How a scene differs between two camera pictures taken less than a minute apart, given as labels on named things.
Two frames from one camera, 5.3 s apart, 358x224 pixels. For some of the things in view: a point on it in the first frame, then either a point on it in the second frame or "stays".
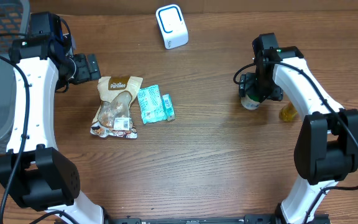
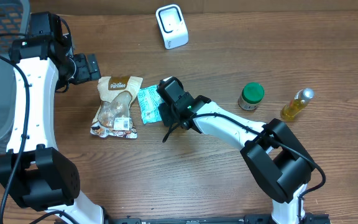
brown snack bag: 112,116 stays
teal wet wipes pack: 151,104 stays
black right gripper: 248,87 -> 166,109
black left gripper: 92,68 stays
